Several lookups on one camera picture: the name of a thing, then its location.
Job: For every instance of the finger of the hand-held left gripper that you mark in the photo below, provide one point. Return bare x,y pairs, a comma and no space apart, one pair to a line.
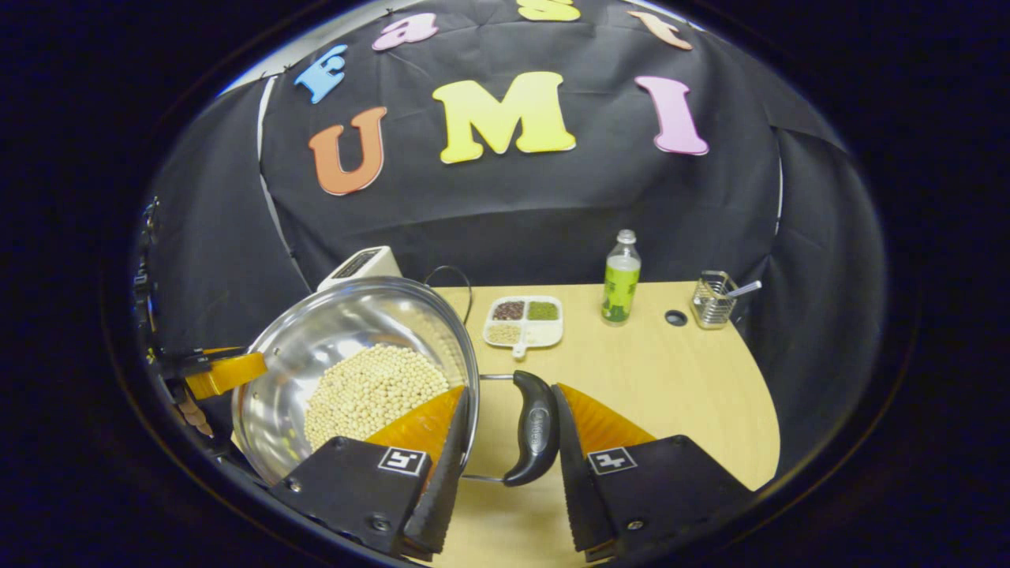
229,373

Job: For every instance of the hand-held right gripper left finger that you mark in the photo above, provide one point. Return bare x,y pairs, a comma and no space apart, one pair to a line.
450,473

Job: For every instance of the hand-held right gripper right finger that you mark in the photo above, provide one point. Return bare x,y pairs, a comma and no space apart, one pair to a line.
572,473

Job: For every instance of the stainless steel pot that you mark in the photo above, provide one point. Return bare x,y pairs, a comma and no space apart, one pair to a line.
331,323

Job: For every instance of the pile of soybeans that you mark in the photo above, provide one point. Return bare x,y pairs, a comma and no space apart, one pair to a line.
371,386

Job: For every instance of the white divided bean dish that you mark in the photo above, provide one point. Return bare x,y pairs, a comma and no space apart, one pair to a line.
544,331

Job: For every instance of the white toaster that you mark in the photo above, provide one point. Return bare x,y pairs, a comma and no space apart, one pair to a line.
359,264

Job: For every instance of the black desk grommet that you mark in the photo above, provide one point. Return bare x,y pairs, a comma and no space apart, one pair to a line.
676,318

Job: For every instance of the green drink bottle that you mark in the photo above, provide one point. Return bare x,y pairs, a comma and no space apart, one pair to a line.
620,284

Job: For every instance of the metal mesh utensil holder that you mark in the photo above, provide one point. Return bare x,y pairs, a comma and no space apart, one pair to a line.
712,304

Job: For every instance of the metal spoon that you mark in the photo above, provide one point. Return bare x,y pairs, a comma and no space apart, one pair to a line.
746,289

